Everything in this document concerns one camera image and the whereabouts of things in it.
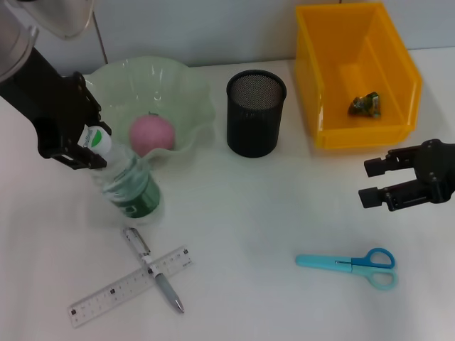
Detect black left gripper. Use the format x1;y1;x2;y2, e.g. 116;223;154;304
0;45;114;171

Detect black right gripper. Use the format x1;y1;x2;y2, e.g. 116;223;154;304
358;139;455;212

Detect green plastic wrapper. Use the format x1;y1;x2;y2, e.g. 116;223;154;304
347;91;383;119

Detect clear green-label water bottle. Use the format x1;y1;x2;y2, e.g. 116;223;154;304
78;124;166;227

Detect green glass fruit bowl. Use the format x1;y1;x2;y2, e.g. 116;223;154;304
83;55;218;164

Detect blue scissors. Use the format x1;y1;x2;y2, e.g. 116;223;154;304
295;247;398;291

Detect black mesh pen holder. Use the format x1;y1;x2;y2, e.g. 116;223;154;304
226;69;288;158

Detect clear plastic ruler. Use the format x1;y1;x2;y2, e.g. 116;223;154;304
68;245;195;328

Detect grey clear ballpoint pen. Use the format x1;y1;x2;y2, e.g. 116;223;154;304
122;227;186;314

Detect yellow plastic bin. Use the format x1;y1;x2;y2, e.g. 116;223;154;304
294;1;424;150

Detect black white wrist camera box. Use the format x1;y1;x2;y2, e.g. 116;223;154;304
21;0;95;40

